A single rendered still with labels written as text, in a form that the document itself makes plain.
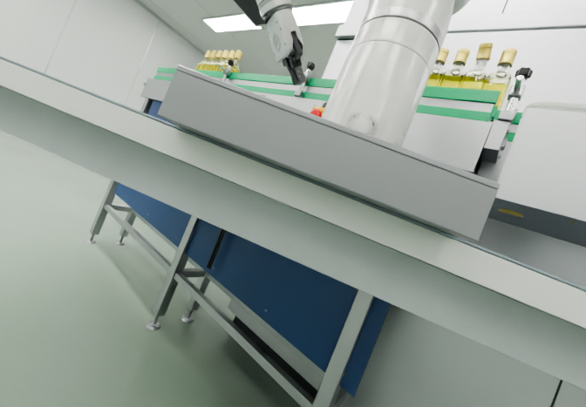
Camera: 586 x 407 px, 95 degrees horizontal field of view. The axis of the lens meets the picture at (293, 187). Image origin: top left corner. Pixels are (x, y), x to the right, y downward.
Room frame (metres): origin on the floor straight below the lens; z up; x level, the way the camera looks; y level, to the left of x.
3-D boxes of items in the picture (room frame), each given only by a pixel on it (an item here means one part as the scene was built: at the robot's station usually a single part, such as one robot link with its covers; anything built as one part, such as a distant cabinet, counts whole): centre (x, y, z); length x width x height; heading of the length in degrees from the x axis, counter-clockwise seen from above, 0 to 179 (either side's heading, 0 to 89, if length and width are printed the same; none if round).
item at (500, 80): (0.75, -0.42, 1.16); 0.06 x 0.06 x 0.21; 54
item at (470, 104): (1.14, 0.34, 1.09); 1.75 x 0.01 x 0.08; 54
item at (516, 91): (0.61, -0.40, 1.12); 0.17 x 0.03 x 0.12; 144
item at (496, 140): (0.63, -0.41, 1.02); 0.09 x 0.04 x 0.07; 144
